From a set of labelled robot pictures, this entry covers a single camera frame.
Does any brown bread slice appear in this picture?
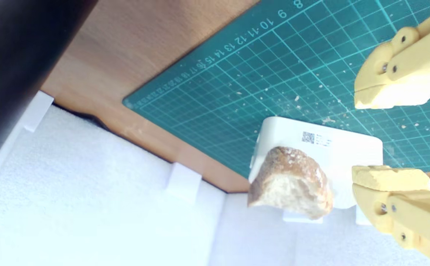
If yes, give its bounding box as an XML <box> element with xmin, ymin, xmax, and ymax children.
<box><xmin>247</xmin><ymin>146</ymin><xmax>334</xmax><ymax>221</ymax></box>

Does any white block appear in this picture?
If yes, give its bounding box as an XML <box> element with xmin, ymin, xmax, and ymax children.
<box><xmin>249</xmin><ymin>116</ymin><xmax>384</xmax><ymax>211</ymax></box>

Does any green cutting mat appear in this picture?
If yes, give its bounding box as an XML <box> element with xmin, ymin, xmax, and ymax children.
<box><xmin>123</xmin><ymin>0</ymin><xmax>430</xmax><ymax>178</ymax></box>

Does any white wall clip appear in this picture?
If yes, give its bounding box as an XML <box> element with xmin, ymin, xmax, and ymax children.
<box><xmin>165</xmin><ymin>162</ymin><xmax>202</xmax><ymax>202</ymax></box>
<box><xmin>23</xmin><ymin>91</ymin><xmax>55</xmax><ymax>133</ymax></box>

